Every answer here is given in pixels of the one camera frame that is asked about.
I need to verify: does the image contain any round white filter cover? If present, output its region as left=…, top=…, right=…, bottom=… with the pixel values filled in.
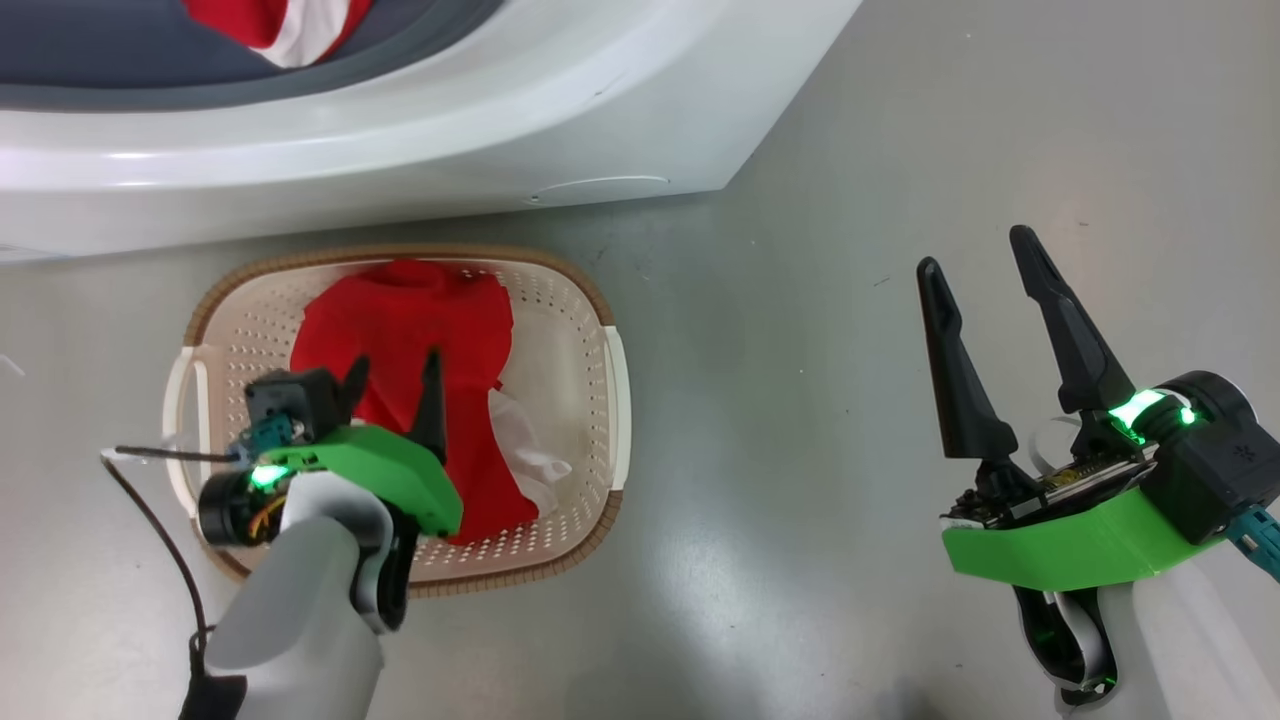
left=525, top=175, right=673, bottom=206

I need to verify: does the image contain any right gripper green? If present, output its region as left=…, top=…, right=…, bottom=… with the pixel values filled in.
left=916, top=225, right=1226, bottom=591

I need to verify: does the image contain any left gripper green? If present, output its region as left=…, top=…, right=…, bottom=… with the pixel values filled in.
left=262, top=347, right=464, bottom=538

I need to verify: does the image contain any red garment with number print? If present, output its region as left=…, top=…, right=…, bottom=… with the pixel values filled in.
left=290, top=258, right=573, bottom=546

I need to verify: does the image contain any grey rubber door gasket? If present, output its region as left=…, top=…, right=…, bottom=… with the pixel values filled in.
left=0, top=0, right=506, bottom=113

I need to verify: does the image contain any teal left camera connector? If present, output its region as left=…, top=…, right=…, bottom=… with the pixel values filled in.
left=232, top=418, right=293, bottom=463

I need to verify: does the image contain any cream perforated laundry basket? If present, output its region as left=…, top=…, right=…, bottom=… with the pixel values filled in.
left=162, top=245, right=633, bottom=599

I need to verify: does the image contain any teal right camera connector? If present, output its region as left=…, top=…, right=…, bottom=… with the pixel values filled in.
left=1228, top=505, right=1280, bottom=581

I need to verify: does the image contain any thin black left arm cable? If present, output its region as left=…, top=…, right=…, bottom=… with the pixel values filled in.
left=98, top=444, right=249, bottom=720

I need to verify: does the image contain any teal camera connector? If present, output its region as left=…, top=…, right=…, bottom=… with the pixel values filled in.
left=232, top=418, right=293, bottom=463
left=1228, top=505, right=1280, bottom=581

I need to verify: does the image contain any white front-load washing machine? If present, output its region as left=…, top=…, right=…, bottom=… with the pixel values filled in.
left=0, top=0, right=863, bottom=263

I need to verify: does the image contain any red garment with white stripe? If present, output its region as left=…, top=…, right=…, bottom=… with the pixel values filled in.
left=183, top=0, right=373, bottom=69

